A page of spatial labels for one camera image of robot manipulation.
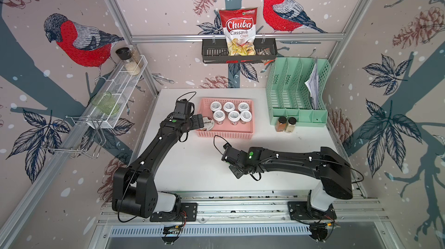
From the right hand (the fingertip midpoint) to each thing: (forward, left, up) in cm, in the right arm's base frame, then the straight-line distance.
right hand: (236, 165), depth 82 cm
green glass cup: (+12, +53, +31) cm, 63 cm away
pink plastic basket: (+24, -2, -7) cm, 25 cm away
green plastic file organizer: (+57, -42, -2) cm, 71 cm away
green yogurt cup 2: (+28, +10, +2) cm, 30 cm away
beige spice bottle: (+23, -30, +1) cm, 38 cm away
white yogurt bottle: (+36, +5, +1) cm, 36 cm away
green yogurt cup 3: (+28, +2, +2) cm, 28 cm away
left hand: (+20, +21, +12) cm, 31 cm away
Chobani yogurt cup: (+24, +16, 0) cm, 29 cm away
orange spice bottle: (+24, -25, +2) cm, 34 cm away
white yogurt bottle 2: (+36, -4, +2) cm, 36 cm away
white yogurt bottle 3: (+28, -5, +2) cm, 29 cm away
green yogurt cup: (+36, +13, +2) cm, 39 cm away
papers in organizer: (+38, -40, +19) cm, 58 cm away
